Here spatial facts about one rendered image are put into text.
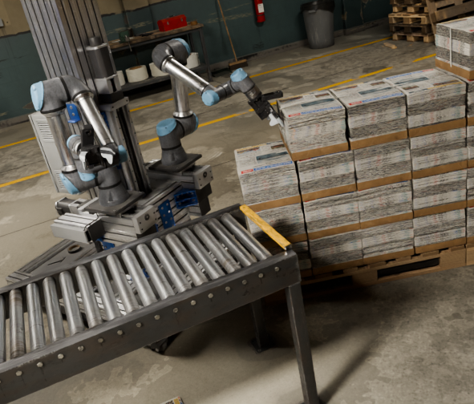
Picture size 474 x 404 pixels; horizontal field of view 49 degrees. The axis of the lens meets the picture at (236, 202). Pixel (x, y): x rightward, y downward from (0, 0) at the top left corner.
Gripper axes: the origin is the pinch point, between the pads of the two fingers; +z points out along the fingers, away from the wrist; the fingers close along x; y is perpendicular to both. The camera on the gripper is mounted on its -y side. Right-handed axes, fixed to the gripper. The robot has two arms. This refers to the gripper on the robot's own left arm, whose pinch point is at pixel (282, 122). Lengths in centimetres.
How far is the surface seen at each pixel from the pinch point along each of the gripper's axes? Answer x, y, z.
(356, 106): 17.9, -32.8, 11.5
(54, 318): 107, 97, -32
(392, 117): 17, -43, 28
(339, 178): 17.6, -5.2, 36.9
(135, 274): 88, 74, -19
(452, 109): 17, -68, 45
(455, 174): 17, -52, 76
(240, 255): 89, 39, 1
